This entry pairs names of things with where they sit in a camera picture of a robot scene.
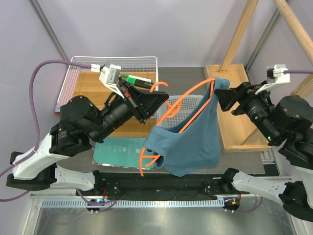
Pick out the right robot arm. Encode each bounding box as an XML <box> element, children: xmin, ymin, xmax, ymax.
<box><xmin>214</xmin><ymin>82</ymin><xmax>313</xmax><ymax>222</ymax></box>

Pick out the orange plastic hanger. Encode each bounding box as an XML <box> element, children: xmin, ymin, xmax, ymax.
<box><xmin>139</xmin><ymin>78</ymin><xmax>216</xmax><ymax>177</ymax></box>

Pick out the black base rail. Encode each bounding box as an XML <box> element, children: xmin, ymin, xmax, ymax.
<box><xmin>81</xmin><ymin>172</ymin><xmax>238</xmax><ymax>201</ymax></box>

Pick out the green black highlighter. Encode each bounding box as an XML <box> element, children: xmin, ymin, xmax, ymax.
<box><xmin>130</xmin><ymin>80</ymin><xmax>154</xmax><ymax>89</ymax></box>

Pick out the white plastic basket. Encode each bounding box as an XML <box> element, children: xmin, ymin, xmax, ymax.
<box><xmin>157</xmin><ymin>94</ymin><xmax>203</xmax><ymax>128</ymax></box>

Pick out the wooden clothes rack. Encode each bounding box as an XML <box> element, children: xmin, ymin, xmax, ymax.
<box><xmin>203</xmin><ymin>0</ymin><xmax>313</xmax><ymax>153</ymax></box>

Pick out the white wire shelf rack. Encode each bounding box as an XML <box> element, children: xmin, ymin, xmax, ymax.
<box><xmin>55</xmin><ymin>56</ymin><xmax>158</xmax><ymax>114</ymax></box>

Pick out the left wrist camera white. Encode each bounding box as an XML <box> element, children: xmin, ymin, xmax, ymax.
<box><xmin>91</xmin><ymin>63</ymin><xmax>121</xmax><ymax>93</ymax></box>

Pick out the upper wooden shelf board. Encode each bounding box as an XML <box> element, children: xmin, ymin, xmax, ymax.
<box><xmin>72</xmin><ymin>71</ymin><xmax>157</xmax><ymax>138</ymax></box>

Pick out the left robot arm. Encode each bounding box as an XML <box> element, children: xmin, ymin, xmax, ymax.
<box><xmin>6</xmin><ymin>80</ymin><xmax>169</xmax><ymax>191</ymax></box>

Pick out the white slotted cable duct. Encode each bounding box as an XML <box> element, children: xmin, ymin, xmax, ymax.
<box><xmin>41</xmin><ymin>197</ymin><xmax>224</xmax><ymax>209</ymax></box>

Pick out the blue tank top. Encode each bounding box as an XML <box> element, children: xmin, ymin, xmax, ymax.
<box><xmin>143</xmin><ymin>77</ymin><xmax>230</xmax><ymax>177</ymax></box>

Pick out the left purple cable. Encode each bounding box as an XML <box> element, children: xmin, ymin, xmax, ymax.
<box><xmin>0</xmin><ymin>59</ymin><xmax>98</xmax><ymax>202</ymax></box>

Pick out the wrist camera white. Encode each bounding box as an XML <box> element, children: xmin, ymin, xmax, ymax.
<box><xmin>91</xmin><ymin>63</ymin><xmax>121</xmax><ymax>93</ymax></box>
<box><xmin>255</xmin><ymin>64</ymin><xmax>291</xmax><ymax>94</ymax></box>

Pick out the green capped white marker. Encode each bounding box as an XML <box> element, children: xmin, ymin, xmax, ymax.
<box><xmin>121</xmin><ymin>73</ymin><xmax>154</xmax><ymax>83</ymax></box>

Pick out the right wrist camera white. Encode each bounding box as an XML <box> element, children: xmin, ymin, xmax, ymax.
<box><xmin>255</xmin><ymin>64</ymin><xmax>291</xmax><ymax>94</ymax></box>

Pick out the teal mat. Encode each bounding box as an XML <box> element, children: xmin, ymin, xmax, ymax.
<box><xmin>93</xmin><ymin>137</ymin><xmax>145</xmax><ymax>168</ymax></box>

